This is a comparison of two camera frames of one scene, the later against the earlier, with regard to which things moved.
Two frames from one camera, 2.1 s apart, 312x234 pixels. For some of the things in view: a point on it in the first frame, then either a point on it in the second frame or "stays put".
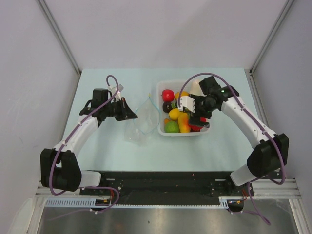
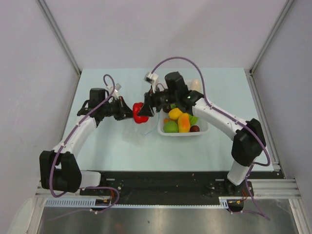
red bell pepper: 195,127 -> 136,107
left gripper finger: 126,112 stays put
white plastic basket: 175,86 stays put
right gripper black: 195,117 -> 151,100
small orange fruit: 166,120 stays put
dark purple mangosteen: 167,107 stays put
